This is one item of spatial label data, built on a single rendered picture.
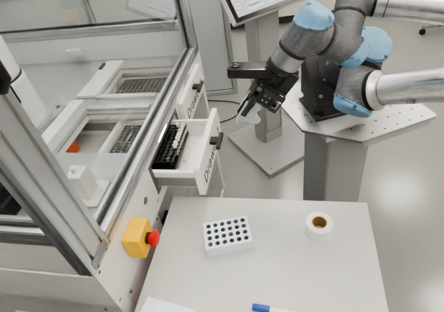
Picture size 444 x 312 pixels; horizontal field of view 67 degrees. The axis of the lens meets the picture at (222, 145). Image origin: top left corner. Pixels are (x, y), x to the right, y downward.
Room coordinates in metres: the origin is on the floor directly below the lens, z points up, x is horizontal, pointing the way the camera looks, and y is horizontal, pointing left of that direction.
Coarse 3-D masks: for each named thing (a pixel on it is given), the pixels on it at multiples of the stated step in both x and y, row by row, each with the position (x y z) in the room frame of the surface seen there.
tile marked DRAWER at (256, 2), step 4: (252, 0) 1.62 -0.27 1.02; (256, 0) 1.62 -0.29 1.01; (260, 0) 1.63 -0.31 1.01; (248, 4) 1.60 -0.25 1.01; (252, 4) 1.61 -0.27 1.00; (256, 4) 1.61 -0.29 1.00; (260, 4) 1.62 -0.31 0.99; (264, 4) 1.62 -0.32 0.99; (248, 8) 1.59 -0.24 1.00; (252, 8) 1.59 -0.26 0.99; (256, 8) 1.60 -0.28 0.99
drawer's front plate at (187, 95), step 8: (192, 72) 1.20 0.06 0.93; (200, 72) 1.26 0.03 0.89; (192, 80) 1.14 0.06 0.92; (200, 80) 1.24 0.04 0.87; (184, 88) 1.09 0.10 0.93; (184, 96) 1.04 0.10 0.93; (192, 96) 1.11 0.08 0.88; (184, 104) 1.01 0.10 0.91; (184, 112) 0.99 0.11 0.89; (192, 112) 1.06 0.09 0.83
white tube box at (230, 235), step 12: (240, 216) 0.57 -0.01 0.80; (204, 228) 0.56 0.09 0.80; (216, 228) 0.55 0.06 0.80; (228, 228) 0.55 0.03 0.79; (240, 228) 0.53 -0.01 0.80; (204, 240) 0.52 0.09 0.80; (216, 240) 0.51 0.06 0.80; (228, 240) 0.50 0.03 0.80; (240, 240) 0.51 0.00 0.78; (216, 252) 0.49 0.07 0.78; (228, 252) 0.49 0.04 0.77
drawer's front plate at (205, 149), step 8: (216, 112) 0.91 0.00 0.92; (208, 120) 0.86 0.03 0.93; (216, 120) 0.89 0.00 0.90; (208, 128) 0.82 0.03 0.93; (216, 128) 0.88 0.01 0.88; (208, 136) 0.79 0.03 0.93; (216, 136) 0.86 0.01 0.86; (200, 144) 0.76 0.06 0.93; (208, 144) 0.77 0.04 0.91; (200, 152) 0.72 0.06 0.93; (208, 152) 0.75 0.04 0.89; (216, 152) 0.83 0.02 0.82; (200, 160) 0.69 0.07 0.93; (208, 160) 0.74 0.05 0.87; (200, 168) 0.67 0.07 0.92; (200, 176) 0.65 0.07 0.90; (208, 176) 0.71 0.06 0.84; (200, 184) 0.65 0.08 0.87; (208, 184) 0.69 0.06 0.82; (200, 192) 0.66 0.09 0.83
